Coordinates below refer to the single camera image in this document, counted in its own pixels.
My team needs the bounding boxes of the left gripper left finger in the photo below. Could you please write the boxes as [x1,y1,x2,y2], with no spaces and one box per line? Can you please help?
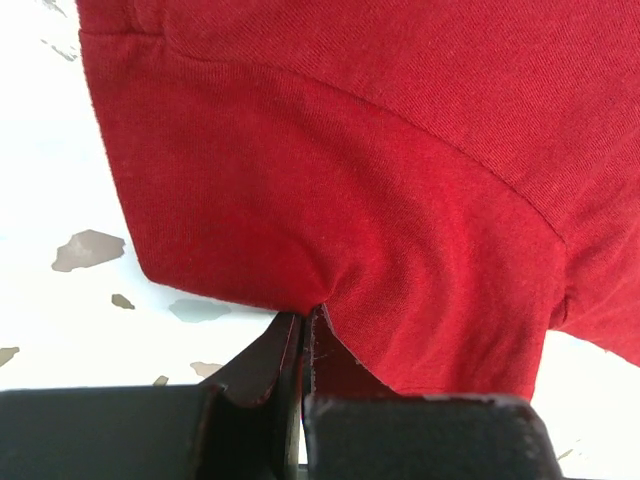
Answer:
[1,313,302,479]

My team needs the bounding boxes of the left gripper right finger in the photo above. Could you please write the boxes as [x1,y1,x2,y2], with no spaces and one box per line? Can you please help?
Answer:
[303,307,563,480]

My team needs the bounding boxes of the dark red t shirt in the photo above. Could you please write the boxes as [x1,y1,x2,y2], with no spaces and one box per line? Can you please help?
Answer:
[77,1,639,398]

